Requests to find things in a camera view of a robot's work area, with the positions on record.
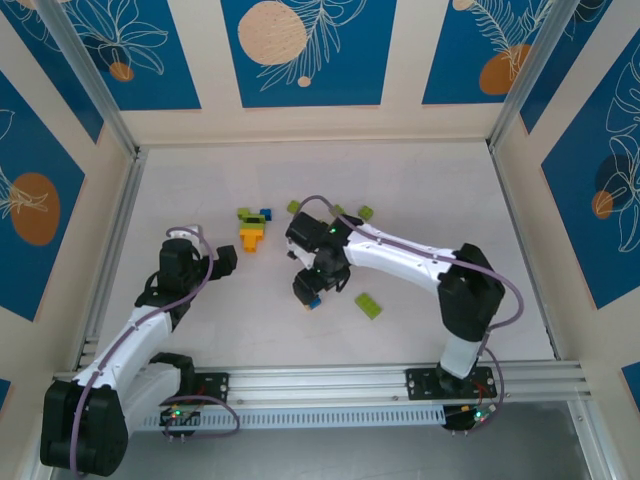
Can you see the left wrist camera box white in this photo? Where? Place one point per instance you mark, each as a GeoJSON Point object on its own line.
{"type": "Point", "coordinates": [194, 231]}

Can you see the blue long lego brick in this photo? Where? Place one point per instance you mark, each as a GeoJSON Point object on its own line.
{"type": "Point", "coordinates": [315, 303]}

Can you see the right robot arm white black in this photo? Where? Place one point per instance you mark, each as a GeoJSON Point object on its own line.
{"type": "Point", "coordinates": [400, 255]}

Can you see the green square lego brick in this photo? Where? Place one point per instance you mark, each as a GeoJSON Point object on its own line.
{"type": "Point", "coordinates": [292, 206]}
{"type": "Point", "coordinates": [366, 213]}

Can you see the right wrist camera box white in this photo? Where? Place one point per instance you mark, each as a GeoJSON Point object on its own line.
{"type": "Point", "coordinates": [302, 255]}

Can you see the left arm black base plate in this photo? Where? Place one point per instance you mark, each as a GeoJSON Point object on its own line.
{"type": "Point", "coordinates": [217, 387]}

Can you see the aluminium frame post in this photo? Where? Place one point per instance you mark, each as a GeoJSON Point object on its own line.
{"type": "Point", "coordinates": [95, 85]}
{"type": "Point", "coordinates": [530, 70]}

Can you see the blue floral wall panel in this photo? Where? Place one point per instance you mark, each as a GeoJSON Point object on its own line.
{"type": "Point", "coordinates": [450, 60]}
{"type": "Point", "coordinates": [350, 75]}
{"type": "Point", "coordinates": [175, 75]}
{"type": "Point", "coordinates": [60, 85]}
{"type": "Point", "coordinates": [30, 280]}
{"type": "Point", "coordinates": [560, 75]}
{"type": "Point", "coordinates": [575, 250]}

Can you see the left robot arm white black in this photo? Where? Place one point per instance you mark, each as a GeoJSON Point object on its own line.
{"type": "Point", "coordinates": [130, 345]}

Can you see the aluminium front rail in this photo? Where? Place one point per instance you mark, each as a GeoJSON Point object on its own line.
{"type": "Point", "coordinates": [320, 382]}

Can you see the orange long lego brick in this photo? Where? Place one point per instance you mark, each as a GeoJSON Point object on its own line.
{"type": "Point", "coordinates": [251, 233]}

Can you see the grey metal sheet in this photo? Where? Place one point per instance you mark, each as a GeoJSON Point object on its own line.
{"type": "Point", "coordinates": [320, 457]}

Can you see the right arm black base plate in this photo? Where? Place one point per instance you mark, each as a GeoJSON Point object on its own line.
{"type": "Point", "coordinates": [420, 384]}

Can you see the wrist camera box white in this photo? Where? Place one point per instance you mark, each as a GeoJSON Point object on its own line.
{"type": "Point", "coordinates": [302, 255]}
{"type": "Point", "coordinates": [194, 231]}

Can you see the aluminium side rail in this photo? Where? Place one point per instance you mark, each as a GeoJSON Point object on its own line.
{"type": "Point", "coordinates": [129, 185]}
{"type": "Point", "coordinates": [515, 220]}

